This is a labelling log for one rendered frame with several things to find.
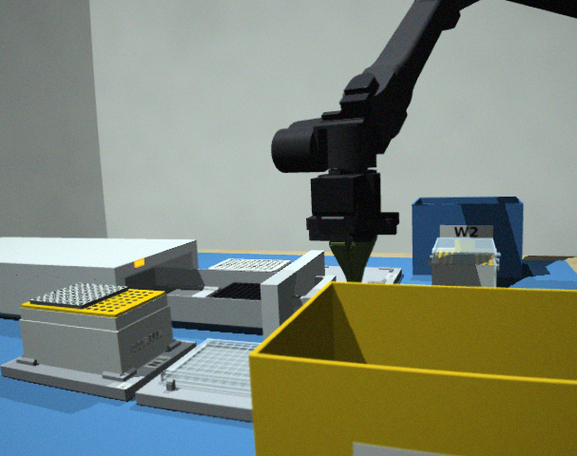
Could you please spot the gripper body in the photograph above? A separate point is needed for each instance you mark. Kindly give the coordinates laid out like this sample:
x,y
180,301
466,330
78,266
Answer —
x,y
371,227

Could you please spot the yellow open-top bin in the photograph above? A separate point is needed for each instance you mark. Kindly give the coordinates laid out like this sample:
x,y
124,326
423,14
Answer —
x,y
306,404

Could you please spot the blue bench mat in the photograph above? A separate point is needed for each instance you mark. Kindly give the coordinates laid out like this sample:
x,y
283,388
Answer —
x,y
40,420

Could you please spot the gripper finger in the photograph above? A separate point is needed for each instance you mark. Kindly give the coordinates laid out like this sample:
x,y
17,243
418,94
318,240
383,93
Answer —
x,y
341,251
359,254

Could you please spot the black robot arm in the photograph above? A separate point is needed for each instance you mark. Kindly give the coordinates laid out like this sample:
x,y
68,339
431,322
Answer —
x,y
373,110

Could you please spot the blue open-top bin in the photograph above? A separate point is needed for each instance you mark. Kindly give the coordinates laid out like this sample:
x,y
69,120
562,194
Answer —
x,y
500,218

